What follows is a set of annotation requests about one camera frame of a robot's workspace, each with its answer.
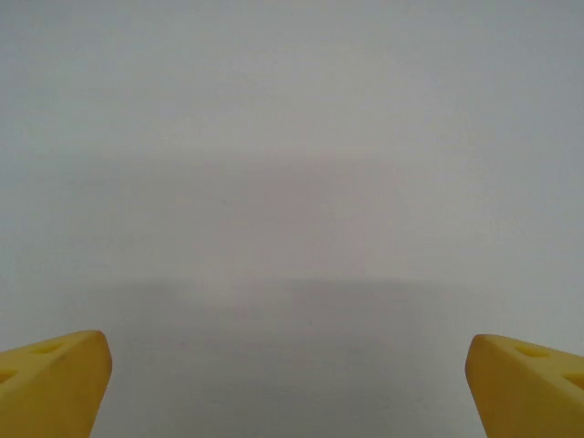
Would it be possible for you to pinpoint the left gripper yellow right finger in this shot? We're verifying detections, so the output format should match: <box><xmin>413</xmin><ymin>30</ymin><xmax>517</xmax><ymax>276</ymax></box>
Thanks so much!
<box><xmin>464</xmin><ymin>333</ymin><xmax>584</xmax><ymax>438</ymax></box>

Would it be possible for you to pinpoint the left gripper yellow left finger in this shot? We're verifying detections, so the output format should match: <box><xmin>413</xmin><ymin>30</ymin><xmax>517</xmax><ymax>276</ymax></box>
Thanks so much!
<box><xmin>0</xmin><ymin>329</ymin><xmax>113</xmax><ymax>438</ymax></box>

